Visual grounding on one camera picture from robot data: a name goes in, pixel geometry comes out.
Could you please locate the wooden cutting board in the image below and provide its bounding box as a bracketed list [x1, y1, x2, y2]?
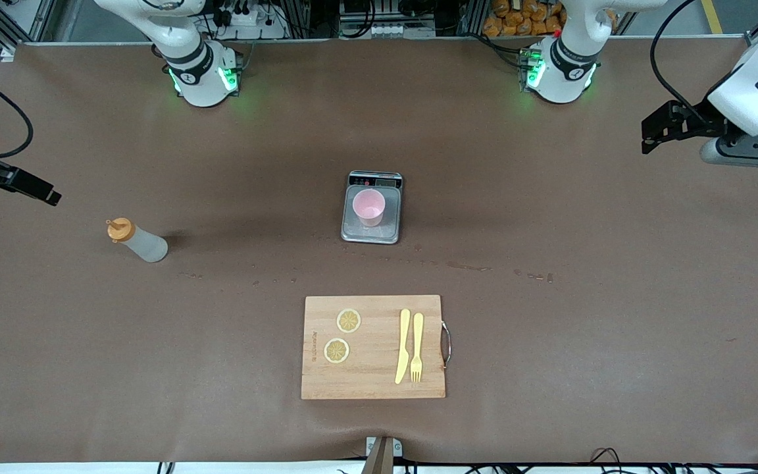
[301, 294, 452, 401]

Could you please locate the orange snack bag pile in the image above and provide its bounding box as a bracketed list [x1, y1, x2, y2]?
[483, 0, 567, 37]

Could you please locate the yellow plastic fork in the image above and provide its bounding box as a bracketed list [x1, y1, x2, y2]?
[410, 313, 424, 384]

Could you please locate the silver digital kitchen scale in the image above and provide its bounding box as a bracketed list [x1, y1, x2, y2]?
[341, 171, 404, 245]

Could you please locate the yellow plastic knife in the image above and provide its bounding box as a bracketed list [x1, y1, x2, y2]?
[395, 308, 412, 385]

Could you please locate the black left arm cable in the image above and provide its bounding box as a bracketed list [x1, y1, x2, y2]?
[650, 0, 709, 122]

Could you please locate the pink plastic cup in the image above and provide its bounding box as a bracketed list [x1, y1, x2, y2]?
[353, 189, 386, 228]

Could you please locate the brown table mat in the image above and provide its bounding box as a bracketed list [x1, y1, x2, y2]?
[0, 36, 758, 465]

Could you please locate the aluminium table frame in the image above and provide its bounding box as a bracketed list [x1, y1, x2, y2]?
[1, 34, 758, 63]

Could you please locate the white power strip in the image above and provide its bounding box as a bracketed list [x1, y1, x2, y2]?
[343, 22, 437, 38]
[211, 5, 288, 40]

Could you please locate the translucent sauce bottle orange cap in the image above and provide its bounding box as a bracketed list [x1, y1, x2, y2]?
[106, 218, 169, 263]

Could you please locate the camera mount post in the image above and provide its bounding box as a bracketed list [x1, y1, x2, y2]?
[361, 436, 403, 474]

